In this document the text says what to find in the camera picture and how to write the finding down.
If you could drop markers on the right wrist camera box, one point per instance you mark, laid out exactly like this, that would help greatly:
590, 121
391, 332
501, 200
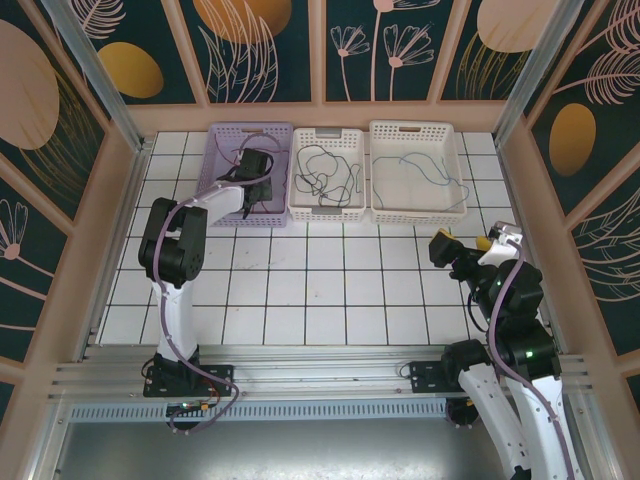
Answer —
500, 247

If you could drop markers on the cream plastic basket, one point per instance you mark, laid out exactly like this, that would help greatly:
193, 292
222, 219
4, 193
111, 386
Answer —
415, 190

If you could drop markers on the purple plastic basket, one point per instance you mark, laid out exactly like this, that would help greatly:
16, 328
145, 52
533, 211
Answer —
220, 165

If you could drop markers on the aluminium corner post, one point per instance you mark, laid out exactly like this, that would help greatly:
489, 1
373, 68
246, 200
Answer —
100, 85
534, 75

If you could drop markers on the aluminium side rail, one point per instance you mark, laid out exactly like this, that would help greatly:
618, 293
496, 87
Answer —
122, 225

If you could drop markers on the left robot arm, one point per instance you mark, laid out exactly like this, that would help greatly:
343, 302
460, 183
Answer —
175, 320

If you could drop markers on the small power lead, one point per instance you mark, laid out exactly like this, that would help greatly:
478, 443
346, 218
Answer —
202, 407
470, 402

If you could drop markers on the metal sheet panel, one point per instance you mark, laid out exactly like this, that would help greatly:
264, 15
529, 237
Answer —
320, 450

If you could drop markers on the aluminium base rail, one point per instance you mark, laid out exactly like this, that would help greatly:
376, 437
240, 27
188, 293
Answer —
310, 372

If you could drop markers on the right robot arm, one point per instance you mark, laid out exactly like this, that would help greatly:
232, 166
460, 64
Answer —
485, 400

